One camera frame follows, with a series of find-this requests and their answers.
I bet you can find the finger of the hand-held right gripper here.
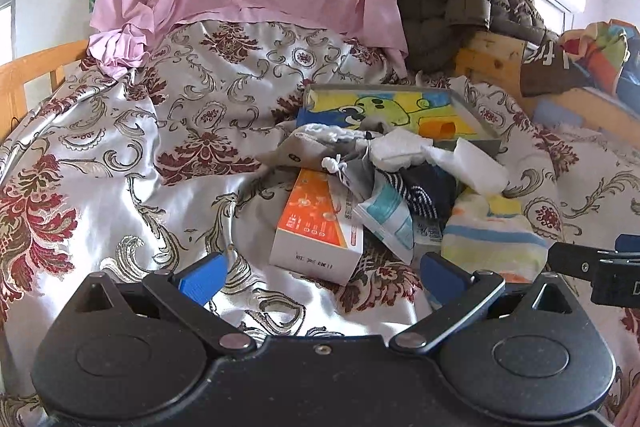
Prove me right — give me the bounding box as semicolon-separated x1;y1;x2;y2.
547;242;603;281

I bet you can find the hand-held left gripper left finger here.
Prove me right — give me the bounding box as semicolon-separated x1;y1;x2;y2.
65;252;257;355

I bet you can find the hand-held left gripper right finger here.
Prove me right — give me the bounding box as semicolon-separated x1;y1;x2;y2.
390;252;581;354

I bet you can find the pastel striped towel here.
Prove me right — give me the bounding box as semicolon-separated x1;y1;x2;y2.
440;189;551;284

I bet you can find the dark striped sock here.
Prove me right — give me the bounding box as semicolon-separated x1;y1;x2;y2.
375;169;458;221

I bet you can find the white terry cloth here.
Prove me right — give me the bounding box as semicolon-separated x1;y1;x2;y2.
369;128;437;171
451;138;509;196

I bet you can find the yellow blue picture box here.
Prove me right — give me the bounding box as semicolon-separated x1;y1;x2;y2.
297;83;502;155

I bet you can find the face mask packet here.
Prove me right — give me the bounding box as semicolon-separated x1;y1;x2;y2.
352;183;417;265

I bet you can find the orange and white carton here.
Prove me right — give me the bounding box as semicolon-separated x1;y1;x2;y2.
269;168;366;286

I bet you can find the floral satin blanket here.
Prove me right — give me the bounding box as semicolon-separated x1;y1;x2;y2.
0;19;640;427

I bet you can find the brown printed cloth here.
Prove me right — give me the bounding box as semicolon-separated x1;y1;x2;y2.
520;32;576;98

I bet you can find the colourful printed cloth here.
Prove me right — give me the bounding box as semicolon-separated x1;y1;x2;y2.
557;19;640;110

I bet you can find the wooden headboard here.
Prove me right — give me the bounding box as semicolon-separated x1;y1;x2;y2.
454;29;640;128

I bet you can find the wooden bed frame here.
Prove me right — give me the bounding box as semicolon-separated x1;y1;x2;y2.
0;39;92;128

